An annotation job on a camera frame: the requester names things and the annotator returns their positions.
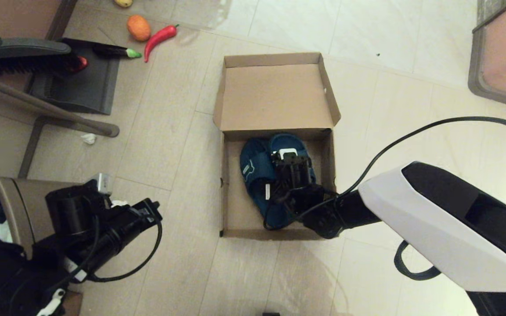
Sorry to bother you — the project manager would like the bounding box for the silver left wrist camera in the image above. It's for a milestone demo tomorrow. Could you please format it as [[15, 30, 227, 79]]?
[[96, 172, 114, 196]]

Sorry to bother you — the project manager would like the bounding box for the brown metal furniture frame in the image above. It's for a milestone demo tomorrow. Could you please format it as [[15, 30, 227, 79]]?
[[0, 0, 120, 178]]

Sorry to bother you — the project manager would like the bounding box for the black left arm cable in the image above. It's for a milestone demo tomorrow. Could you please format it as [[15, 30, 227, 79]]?
[[55, 219, 163, 283]]

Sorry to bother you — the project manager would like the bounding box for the plain brown cardboard carton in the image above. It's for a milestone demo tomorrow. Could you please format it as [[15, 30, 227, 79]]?
[[62, 292, 82, 316]]

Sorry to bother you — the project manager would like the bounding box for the black bristle broom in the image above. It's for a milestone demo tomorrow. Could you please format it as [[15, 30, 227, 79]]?
[[0, 20, 80, 77]]

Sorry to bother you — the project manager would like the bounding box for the purple toy eggplant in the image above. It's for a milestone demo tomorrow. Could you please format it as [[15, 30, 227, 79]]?
[[93, 44, 142, 59]]

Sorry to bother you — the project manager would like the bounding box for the dark blue rubber slipper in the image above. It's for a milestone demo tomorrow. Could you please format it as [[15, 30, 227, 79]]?
[[265, 133, 317, 230], [240, 137, 282, 229]]

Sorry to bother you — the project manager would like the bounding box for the black corrugated hose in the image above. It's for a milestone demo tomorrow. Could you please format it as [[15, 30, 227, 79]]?
[[394, 241, 443, 280]]

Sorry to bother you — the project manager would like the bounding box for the orange toy fruit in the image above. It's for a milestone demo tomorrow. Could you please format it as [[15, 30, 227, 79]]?
[[126, 14, 152, 42]]

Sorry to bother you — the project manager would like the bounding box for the red toy chili pepper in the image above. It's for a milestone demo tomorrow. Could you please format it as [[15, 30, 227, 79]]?
[[144, 24, 179, 63]]

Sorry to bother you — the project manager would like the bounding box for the dark grey dustpan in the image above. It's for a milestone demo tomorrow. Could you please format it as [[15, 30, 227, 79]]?
[[29, 38, 120, 115]]

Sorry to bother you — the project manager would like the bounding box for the brown cardboard shoe box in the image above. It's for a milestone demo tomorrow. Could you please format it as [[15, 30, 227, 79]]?
[[213, 52, 341, 241]]

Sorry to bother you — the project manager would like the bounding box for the brown plastic trash bin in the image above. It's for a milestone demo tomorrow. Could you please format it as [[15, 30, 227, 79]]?
[[0, 177, 87, 259]]

